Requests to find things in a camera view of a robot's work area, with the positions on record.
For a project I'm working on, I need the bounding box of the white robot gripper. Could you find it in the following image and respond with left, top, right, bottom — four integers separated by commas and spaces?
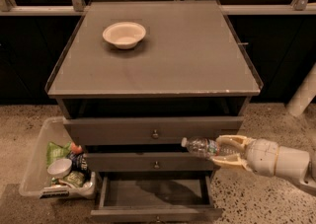
211, 135, 279, 177

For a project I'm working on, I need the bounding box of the clear plastic water bottle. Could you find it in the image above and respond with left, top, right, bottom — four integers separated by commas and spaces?
181, 137, 244, 160

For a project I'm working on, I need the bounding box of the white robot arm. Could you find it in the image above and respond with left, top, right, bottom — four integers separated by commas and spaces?
211, 64, 316, 195

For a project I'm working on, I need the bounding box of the top grey drawer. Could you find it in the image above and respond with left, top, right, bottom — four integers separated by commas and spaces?
63, 116, 243, 146

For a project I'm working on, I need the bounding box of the grey drawer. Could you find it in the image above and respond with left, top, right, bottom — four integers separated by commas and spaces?
91, 172, 222, 224
63, 116, 243, 146
85, 152, 219, 172

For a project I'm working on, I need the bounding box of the grey drawer cabinet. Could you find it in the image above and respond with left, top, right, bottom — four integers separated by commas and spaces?
44, 0, 264, 224

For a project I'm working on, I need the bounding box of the bottom grey drawer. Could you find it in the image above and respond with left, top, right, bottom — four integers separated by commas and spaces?
91, 172, 222, 224

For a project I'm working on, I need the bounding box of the middle grey drawer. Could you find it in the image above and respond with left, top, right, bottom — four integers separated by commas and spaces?
85, 152, 219, 172

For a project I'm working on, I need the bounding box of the dark blue snack bag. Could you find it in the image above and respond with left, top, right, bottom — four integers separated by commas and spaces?
67, 152, 88, 172

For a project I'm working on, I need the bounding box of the orange item in bin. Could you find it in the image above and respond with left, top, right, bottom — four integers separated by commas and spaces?
70, 143, 83, 154

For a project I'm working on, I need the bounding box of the white paper bowl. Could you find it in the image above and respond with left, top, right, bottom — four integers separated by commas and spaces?
103, 22, 146, 49

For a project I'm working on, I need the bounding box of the green packet in bin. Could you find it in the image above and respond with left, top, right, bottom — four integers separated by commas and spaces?
61, 171, 85, 188

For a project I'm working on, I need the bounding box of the white bowl in bin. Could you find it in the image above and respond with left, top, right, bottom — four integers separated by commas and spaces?
47, 158, 72, 178

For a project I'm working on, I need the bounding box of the green snack bag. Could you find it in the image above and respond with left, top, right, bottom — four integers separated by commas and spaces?
46, 142, 71, 167

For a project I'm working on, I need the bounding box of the clear plastic storage bin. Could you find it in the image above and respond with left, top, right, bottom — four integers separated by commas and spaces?
19, 116, 96, 199

